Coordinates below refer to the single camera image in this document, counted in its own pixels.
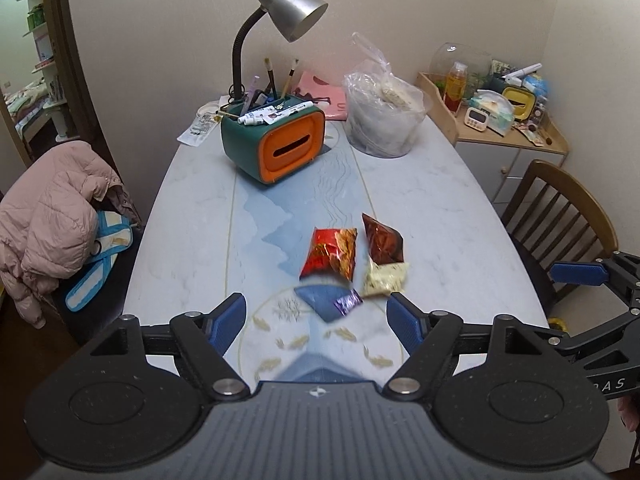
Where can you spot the dark red snack bag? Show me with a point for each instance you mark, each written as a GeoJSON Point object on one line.
{"type": "Point", "coordinates": [382, 242]}

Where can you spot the light blue packet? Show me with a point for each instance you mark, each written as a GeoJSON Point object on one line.
{"type": "Point", "coordinates": [539, 85]}

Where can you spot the white pink kitchen timer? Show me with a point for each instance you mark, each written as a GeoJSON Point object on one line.
{"type": "Point", "coordinates": [475, 119]}

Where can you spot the green orange tissue box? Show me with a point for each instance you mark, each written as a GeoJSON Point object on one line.
{"type": "Point", "coordinates": [290, 147]}

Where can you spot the clear plastic bag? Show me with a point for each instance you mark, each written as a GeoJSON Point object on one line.
{"type": "Point", "coordinates": [385, 120]}

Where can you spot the pale yellow snack bag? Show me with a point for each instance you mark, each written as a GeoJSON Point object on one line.
{"type": "Point", "coordinates": [382, 280]}

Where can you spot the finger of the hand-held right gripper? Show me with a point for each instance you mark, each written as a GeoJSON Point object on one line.
{"type": "Point", "coordinates": [577, 272]}
{"type": "Point", "coordinates": [590, 342]}

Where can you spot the white wet wipes pack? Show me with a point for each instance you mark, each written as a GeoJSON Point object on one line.
{"type": "Point", "coordinates": [492, 110]}

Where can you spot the white shelf unit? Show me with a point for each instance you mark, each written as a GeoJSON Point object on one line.
{"type": "Point", "coordinates": [50, 110]}

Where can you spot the clear glass dome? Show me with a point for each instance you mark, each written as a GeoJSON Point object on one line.
{"type": "Point", "coordinates": [440, 60]}

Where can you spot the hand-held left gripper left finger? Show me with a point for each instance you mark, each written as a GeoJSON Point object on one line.
{"type": "Point", "coordinates": [227, 322]}

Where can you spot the pink folder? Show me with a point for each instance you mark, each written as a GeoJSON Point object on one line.
{"type": "Point", "coordinates": [320, 87]}

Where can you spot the red chips bag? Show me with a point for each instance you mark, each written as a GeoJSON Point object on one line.
{"type": "Point", "coordinates": [327, 255]}

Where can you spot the small purple snack packet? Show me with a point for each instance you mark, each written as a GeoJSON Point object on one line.
{"type": "Point", "coordinates": [347, 303]}

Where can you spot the pink padded jacket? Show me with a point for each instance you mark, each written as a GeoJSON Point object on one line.
{"type": "Point", "coordinates": [45, 210]}

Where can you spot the dull blue packet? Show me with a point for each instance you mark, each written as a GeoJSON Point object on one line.
{"type": "Point", "coordinates": [315, 302]}

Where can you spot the blue trimmed white cloth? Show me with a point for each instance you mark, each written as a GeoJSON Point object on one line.
{"type": "Point", "coordinates": [107, 230]}

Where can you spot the black chair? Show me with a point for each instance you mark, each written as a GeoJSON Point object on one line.
{"type": "Point", "coordinates": [100, 320]}

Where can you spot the silver desk lamp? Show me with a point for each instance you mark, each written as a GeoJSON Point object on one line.
{"type": "Point", "coordinates": [290, 7]}

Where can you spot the yellow tissue box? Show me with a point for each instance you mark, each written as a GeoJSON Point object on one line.
{"type": "Point", "coordinates": [517, 102]}

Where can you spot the yellow basket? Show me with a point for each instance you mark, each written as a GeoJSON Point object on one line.
{"type": "Point", "coordinates": [556, 322]}

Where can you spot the white marker tube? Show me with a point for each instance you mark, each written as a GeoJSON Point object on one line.
{"type": "Point", "coordinates": [522, 71]}

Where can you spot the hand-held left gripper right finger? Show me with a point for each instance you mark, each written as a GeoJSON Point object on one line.
{"type": "Point", "coordinates": [405, 322]}

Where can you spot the orange liquid bottle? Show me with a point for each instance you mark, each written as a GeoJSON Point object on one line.
{"type": "Point", "coordinates": [456, 87]}

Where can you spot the wooden chair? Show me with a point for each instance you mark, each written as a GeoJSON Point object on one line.
{"type": "Point", "coordinates": [565, 180]}

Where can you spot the white ointment tube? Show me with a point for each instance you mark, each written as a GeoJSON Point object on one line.
{"type": "Point", "coordinates": [262, 117]}

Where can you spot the white cabinet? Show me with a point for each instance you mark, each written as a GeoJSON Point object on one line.
{"type": "Point", "coordinates": [480, 165]}

